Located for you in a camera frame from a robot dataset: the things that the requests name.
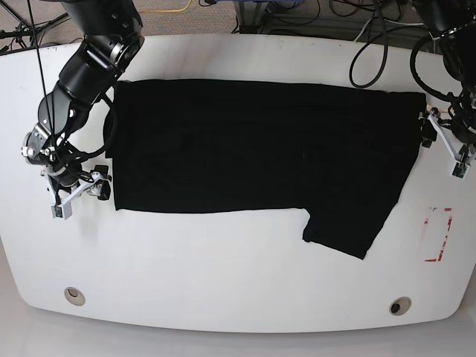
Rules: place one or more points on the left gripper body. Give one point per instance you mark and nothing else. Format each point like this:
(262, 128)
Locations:
(443, 123)

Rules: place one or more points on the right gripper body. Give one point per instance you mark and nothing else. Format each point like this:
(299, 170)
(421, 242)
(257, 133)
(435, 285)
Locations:
(64, 186)

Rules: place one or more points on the black printed T-shirt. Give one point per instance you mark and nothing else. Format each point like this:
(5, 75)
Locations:
(211, 146)

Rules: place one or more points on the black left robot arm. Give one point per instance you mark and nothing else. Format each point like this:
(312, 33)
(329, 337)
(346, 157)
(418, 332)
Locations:
(451, 25)

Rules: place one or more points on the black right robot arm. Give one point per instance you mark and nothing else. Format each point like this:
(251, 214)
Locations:
(111, 39)

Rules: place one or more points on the red tape marking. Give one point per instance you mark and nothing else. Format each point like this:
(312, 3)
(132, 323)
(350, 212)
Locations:
(435, 234)

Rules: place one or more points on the left table grommet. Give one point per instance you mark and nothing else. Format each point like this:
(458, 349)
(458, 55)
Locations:
(74, 296)

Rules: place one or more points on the table grommet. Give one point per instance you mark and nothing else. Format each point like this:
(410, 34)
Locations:
(400, 306)
(74, 296)

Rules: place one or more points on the right table grommet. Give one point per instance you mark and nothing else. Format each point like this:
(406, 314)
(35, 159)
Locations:
(400, 306)

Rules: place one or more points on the black tripod legs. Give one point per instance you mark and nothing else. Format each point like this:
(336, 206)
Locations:
(24, 32)

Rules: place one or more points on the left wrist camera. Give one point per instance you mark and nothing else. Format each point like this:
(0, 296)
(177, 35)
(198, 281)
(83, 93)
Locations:
(460, 170)

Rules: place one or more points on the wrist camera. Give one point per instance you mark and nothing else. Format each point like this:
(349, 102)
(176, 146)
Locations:
(460, 170)
(62, 211)

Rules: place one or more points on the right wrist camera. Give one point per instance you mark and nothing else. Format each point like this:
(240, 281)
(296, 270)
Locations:
(62, 211)

